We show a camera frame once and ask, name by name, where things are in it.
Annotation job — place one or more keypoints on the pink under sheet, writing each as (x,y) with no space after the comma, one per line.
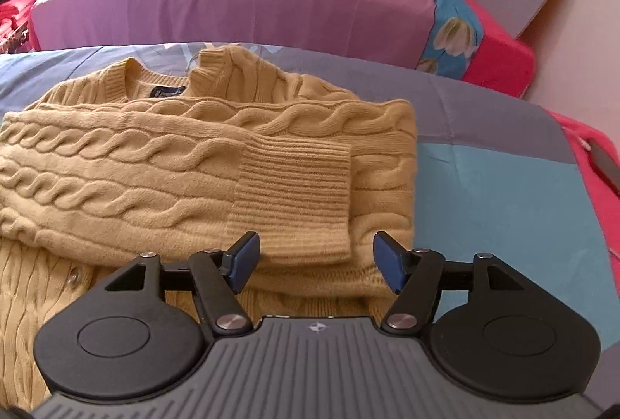
(608,218)

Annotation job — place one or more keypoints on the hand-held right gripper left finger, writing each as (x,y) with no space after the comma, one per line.
(244,261)

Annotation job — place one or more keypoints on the pink mattress cover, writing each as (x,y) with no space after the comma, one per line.
(499,56)

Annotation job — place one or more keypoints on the black phone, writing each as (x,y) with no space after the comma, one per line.
(608,165)

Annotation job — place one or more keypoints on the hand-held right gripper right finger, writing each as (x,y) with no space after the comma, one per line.
(387,261)

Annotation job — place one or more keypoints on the blue floral bed cloth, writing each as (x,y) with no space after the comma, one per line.
(450,36)

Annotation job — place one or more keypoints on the blue grey patterned bed sheet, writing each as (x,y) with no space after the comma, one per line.
(484,186)

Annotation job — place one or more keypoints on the pile of pink clothes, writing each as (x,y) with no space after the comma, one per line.
(17,12)

